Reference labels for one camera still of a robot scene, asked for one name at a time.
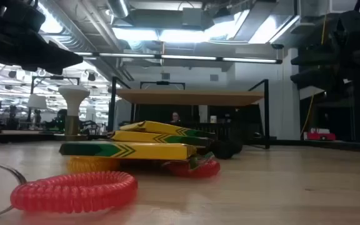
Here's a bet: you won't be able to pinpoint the white mushroom lamp brass base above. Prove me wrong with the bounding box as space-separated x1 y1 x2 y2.
57 84 91 141

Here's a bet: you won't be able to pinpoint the person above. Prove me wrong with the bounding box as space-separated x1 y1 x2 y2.
169 111 183 124

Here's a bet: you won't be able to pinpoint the red coil wrist keychain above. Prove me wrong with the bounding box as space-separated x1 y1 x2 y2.
0 163 139 219
162 157 221 179

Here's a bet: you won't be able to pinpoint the white lampshade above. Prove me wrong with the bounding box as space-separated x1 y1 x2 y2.
26 93 48 110

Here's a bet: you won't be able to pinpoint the orange coil wrist keychain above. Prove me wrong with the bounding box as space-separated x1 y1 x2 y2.
66 156 121 174

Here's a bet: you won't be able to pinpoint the wooden riser shelf black legs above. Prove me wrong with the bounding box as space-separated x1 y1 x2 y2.
107 76 271 150

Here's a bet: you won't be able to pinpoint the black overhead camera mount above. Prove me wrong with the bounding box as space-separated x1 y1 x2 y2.
139 80 186 91

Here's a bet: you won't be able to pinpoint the black aluminium table frame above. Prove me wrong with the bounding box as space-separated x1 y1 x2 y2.
0 130 360 154

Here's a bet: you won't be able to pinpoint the long ceiling light bar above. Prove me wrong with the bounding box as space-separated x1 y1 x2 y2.
73 51 283 65

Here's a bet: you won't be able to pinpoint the yellow green crayon box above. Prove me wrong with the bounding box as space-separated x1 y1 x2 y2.
59 141 216 171
110 130 214 148
119 120 218 139

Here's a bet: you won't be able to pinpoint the black plastic mesh basket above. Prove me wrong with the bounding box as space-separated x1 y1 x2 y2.
179 121 244 143

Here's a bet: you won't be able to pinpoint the silver ventilation duct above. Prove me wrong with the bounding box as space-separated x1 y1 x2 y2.
106 0 130 19

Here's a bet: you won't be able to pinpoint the hanging yellow cable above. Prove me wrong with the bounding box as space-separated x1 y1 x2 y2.
300 14 328 138

